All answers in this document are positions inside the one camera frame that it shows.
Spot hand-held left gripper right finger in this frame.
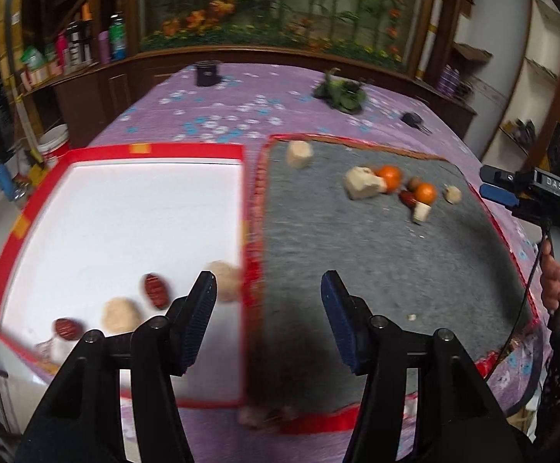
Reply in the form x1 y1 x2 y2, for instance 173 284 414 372
321 270 526 463

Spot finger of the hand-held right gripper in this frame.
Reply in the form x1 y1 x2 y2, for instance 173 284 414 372
480 165 535 183
480 182 543 220

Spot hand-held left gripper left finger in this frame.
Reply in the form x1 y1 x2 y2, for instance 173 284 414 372
15 270 219 463

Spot small orange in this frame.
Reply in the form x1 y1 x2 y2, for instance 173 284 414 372
414 182 439 206
375 165 402 192

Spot white tray with red rim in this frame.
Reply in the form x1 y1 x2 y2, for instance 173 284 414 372
0 142 247 408

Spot tan root chunk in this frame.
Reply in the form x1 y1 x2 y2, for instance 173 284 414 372
286 140 314 170
343 166 388 201

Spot tan round lump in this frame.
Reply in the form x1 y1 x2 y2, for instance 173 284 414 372
101 297 144 336
204 260 242 304

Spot grey felt mat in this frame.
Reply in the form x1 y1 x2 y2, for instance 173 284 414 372
241 134 541 437

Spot black plug adapter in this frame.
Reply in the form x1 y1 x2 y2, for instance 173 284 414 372
400 112 432 133

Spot purple cans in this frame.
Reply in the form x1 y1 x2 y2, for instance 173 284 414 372
437 65 461 100

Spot white rolled poster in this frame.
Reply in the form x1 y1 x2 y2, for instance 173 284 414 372
415 0 447 80

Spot green leafy vegetable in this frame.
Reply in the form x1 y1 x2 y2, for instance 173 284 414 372
313 68 368 114

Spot white plastic bucket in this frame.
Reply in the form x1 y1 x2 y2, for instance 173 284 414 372
35 124 71 167

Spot blue bottle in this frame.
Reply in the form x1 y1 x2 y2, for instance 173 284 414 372
0 164 15 201

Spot purple floral tablecloth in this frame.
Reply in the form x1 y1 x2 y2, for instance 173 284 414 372
34 60 551 463

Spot black cylindrical cup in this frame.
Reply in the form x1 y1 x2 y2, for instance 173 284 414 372
194 60 223 88

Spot flower garden mural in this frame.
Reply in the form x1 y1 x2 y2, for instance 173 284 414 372
138 0 437 66

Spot green bottle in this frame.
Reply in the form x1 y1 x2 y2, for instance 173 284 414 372
108 12 129 61

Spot black thermos jug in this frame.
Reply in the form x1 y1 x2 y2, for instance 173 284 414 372
65 19 93 68

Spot green packet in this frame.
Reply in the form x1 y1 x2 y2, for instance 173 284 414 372
20 46 49 73

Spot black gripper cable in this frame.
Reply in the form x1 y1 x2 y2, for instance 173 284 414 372
482 217 551 384

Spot wall shelf rack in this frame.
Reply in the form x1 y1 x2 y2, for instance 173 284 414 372
454 0 560 155

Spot white lump red string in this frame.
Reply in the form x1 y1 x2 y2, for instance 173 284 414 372
36 335 76 365

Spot white mop handle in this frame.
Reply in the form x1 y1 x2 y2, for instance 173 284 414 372
14 91 44 165

